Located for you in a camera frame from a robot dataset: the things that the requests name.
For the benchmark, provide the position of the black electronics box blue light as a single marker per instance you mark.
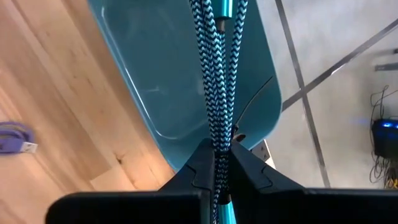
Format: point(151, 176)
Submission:
point(385, 140)

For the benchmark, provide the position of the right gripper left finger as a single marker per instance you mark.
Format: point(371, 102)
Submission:
point(199, 174)

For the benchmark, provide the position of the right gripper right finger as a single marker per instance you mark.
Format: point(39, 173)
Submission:
point(252, 174)

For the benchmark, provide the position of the blue plastic bin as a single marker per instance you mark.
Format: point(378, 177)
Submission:
point(155, 62)

